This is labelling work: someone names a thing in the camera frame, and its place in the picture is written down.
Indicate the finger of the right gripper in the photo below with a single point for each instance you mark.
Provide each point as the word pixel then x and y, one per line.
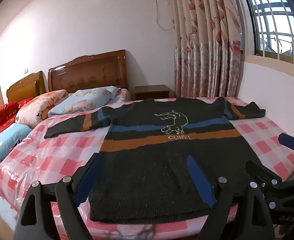
pixel 261 174
pixel 286 140

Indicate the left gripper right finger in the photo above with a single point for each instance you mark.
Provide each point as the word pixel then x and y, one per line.
pixel 253 219

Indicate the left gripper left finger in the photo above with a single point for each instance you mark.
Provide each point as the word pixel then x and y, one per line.
pixel 36 219

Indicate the black striped knit sweater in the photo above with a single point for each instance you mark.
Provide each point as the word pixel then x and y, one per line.
pixel 144 176

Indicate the pink checkered bed sheet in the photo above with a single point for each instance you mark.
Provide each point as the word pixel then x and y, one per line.
pixel 49 160

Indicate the light blue cloud pillow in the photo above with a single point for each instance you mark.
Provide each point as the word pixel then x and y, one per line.
pixel 10 136

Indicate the window with metal grille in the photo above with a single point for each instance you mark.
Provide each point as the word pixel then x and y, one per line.
pixel 273 28

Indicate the orange floral pillow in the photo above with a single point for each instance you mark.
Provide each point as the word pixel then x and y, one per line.
pixel 36 110

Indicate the red blanket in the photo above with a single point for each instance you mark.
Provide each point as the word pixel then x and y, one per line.
pixel 8 112

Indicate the blue floral pillow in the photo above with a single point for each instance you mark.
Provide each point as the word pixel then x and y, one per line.
pixel 85 100

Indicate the light wooden headboard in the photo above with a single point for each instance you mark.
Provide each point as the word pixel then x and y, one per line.
pixel 30 86

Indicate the pink floral curtain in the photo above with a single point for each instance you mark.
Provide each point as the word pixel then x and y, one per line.
pixel 207 47

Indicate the wooden nightstand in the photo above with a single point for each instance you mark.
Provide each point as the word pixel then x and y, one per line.
pixel 153 92

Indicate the pink floral quilt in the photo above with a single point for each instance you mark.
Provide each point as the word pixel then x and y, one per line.
pixel 123 95

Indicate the dark wooden headboard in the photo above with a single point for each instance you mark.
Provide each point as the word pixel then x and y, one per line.
pixel 90 71

